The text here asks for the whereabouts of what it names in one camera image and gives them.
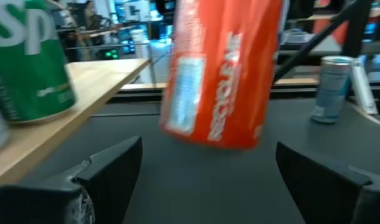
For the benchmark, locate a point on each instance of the black device with green lights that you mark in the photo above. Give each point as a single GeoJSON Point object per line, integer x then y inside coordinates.
{"type": "Point", "coordinates": [110, 54]}

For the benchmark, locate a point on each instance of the red Fanta strawberry can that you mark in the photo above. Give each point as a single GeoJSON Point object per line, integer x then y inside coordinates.
{"type": "Point", "coordinates": [227, 93]}

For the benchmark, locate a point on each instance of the blue silver Red Bull can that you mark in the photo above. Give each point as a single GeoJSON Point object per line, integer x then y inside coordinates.
{"type": "Point", "coordinates": [331, 93]}

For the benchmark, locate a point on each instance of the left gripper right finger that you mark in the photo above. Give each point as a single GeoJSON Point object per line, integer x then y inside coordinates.
{"type": "Point", "coordinates": [317, 186]}

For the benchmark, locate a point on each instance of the wooden shelf with black legs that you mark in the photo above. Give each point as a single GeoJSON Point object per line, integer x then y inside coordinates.
{"type": "Point", "coordinates": [93, 81]}

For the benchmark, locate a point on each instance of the person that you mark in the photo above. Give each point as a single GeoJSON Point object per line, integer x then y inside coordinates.
{"type": "Point", "coordinates": [89, 14]}

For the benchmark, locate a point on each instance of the green Sprite can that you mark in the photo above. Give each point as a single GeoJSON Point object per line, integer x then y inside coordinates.
{"type": "Point", "coordinates": [31, 77]}

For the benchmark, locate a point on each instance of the silver aluminium frame post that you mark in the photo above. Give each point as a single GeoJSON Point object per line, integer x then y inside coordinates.
{"type": "Point", "coordinates": [364, 90]}

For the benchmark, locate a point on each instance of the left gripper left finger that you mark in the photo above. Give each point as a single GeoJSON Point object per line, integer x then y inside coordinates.
{"type": "Point", "coordinates": [115, 180]}

